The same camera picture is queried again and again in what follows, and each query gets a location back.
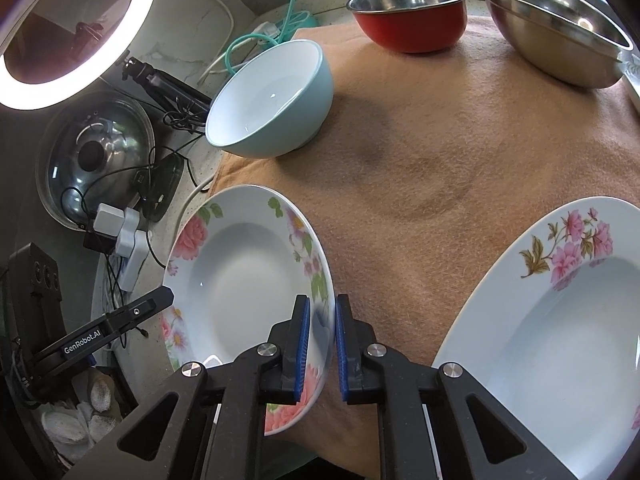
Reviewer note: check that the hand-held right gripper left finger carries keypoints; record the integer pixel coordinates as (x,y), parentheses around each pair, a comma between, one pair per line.
(303,350)

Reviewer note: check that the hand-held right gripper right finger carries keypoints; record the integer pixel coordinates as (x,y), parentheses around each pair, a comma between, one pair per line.
(341,350)

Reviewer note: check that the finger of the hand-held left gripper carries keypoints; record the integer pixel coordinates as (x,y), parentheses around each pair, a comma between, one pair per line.
(130,312)

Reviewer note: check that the white plate pink peony print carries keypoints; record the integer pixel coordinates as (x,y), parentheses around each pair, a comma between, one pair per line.
(240,270)

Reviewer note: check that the white plate pink blossom branch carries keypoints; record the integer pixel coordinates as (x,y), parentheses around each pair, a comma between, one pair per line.
(550,335)

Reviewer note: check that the light blue bowl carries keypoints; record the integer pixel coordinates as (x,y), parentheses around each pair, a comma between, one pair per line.
(280,90)

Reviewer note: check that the red steel bowl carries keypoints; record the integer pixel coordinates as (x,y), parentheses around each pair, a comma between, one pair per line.
(410,30)

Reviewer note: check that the large steel bowl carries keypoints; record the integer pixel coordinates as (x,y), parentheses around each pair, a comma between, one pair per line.
(550,45)

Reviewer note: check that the white power adapters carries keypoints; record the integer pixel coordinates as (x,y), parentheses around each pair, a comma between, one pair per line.
(132,255)

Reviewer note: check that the pile of white mesh bundles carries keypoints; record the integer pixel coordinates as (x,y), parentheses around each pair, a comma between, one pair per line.
(75,425)

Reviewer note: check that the black stand base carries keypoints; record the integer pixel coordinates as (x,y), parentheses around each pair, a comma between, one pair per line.
(165,185)

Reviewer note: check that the glass pot lid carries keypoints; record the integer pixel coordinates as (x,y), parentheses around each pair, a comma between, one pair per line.
(110,145)

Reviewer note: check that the orange towel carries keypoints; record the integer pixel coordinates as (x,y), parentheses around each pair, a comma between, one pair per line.
(425,160)

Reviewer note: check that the black tripod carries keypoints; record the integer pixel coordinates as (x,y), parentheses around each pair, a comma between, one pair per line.
(170,85)

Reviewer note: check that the white patterned cloth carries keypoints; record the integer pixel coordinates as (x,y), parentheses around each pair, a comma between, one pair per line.
(631,77)

